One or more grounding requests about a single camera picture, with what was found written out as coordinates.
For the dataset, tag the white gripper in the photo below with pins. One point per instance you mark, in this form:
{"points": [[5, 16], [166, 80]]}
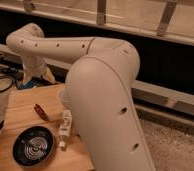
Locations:
{"points": [[35, 67]]}

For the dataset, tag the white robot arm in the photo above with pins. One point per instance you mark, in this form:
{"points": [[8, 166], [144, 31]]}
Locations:
{"points": [[97, 92]]}

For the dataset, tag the red pepper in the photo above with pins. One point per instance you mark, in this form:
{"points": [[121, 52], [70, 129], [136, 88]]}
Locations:
{"points": [[41, 113]]}

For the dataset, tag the blue object on floor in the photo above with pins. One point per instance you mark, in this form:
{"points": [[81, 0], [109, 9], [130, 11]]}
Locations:
{"points": [[28, 85]]}

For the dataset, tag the wooden board table top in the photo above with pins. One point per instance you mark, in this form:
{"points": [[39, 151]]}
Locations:
{"points": [[20, 115]]}

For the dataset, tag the white bottle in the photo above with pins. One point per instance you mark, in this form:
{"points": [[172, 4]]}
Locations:
{"points": [[64, 131]]}

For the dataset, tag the black round pan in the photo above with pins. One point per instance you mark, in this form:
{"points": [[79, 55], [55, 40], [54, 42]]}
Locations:
{"points": [[33, 146]]}

